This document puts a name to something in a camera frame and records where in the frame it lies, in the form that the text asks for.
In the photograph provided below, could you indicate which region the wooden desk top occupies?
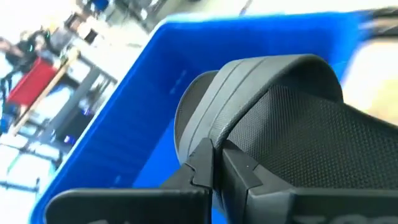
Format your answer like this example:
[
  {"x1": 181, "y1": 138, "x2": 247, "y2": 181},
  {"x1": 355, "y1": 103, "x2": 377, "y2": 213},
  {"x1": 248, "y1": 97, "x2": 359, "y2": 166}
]
[{"x1": 11, "y1": 49, "x2": 81, "y2": 135}]

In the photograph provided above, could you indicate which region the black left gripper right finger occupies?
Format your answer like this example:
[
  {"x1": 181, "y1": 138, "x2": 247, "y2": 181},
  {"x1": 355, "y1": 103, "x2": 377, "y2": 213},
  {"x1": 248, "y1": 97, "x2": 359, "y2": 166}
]
[{"x1": 221, "y1": 140, "x2": 398, "y2": 224}]

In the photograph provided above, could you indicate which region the black equipment with green lights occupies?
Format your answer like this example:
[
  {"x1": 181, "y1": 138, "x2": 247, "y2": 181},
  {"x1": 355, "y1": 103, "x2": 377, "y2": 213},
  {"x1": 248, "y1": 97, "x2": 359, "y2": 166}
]
[{"x1": 4, "y1": 29, "x2": 52, "y2": 74}]

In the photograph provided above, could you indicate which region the blue plastic bin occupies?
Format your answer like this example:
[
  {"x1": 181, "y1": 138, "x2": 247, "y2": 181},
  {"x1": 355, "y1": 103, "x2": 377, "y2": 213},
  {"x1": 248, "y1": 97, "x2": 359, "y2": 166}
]
[{"x1": 29, "y1": 11, "x2": 374, "y2": 224}]

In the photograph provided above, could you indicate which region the red panel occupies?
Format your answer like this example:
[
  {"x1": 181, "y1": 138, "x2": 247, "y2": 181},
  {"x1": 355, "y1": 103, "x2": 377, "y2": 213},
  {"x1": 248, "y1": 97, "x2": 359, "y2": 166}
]
[{"x1": 6, "y1": 57, "x2": 59, "y2": 107}]

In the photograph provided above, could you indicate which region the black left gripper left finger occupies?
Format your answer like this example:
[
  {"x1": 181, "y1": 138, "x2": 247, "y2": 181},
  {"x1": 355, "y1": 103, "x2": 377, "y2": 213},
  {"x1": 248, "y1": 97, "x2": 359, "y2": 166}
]
[{"x1": 45, "y1": 138, "x2": 215, "y2": 224}]

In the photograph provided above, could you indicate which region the grey desk frame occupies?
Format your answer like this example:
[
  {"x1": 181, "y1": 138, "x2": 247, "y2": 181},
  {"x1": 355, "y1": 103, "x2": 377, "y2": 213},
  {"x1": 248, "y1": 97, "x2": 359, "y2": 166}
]
[{"x1": 40, "y1": 57, "x2": 118, "y2": 142}]

